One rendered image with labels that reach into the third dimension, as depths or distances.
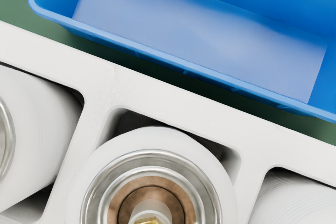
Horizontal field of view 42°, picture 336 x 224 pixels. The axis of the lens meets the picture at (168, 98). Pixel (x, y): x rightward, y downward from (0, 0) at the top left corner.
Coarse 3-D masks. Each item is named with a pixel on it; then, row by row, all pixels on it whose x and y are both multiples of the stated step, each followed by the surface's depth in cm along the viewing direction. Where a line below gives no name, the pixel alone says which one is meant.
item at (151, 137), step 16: (144, 128) 28; (160, 128) 27; (112, 144) 24; (128, 144) 24; (144, 144) 24; (160, 144) 24; (176, 144) 24; (192, 144) 24; (96, 160) 24; (192, 160) 24; (208, 160) 24; (80, 176) 24; (208, 176) 24; (224, 176) 24; (80, 192) 24; (224, 192) 24; (80, 208) 23; (224, 208) 24
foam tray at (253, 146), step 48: (0, 48) 31; (48, 48) 31; (96, 96) 31; (144, 96) 31; (192, 96) 31; (96, 144) 31; (240, 144) 31; (288, 144) 31; (48, 192) 41; (240, 192) 31
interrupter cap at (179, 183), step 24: (120, 168) 23; (144, 168) 23; (168, 168) 23; (192, 168) 23; (96, 192) 23; (120, 192) 23; (144, 192) 24; (168, 192) 24; (192, 192) 23; (216, 192) 23; (96, 216) 23; (120, 216) 23; (192, 216) 23; (216, 216) 23
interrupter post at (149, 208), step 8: (144, 200) 23; (152, 200) 23; (136, 208) 22; (144, 208) 21; (152, 208) 21; (160, 208) 22; (168, 208) 23; (136, 216) 20; (144, 216) 20; (152, 216) 20; (160, 216) 20; (168, 216) 21
